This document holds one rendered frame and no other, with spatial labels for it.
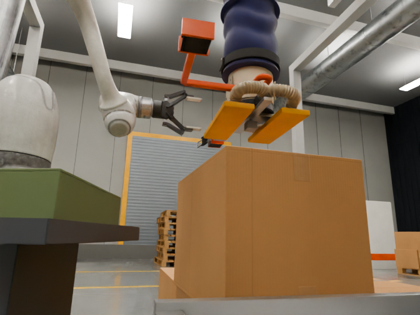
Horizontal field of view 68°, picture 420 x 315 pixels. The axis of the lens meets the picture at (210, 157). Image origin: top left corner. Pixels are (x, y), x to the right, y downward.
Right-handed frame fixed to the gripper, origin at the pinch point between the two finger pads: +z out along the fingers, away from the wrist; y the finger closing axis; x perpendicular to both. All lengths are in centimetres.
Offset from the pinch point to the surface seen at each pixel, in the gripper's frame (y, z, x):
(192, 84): 0.7, -9.2, 28.4
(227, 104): 12.1, -0.5, 40.8
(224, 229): 50, -6, 56
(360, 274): 60, 30, 56
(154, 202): -48, 68, -889
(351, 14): -185, 194, -117
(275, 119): 13.0, 18.3, 35.9
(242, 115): 13.0, 6.5, 35.5
